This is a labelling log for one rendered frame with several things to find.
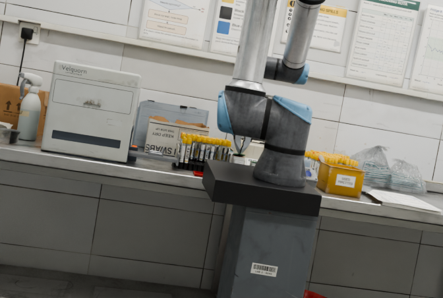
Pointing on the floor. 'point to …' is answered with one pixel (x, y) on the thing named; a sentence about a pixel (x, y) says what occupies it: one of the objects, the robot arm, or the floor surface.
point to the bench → (368, 206)
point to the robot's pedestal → (266, 254)
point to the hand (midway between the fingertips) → (240, 150)
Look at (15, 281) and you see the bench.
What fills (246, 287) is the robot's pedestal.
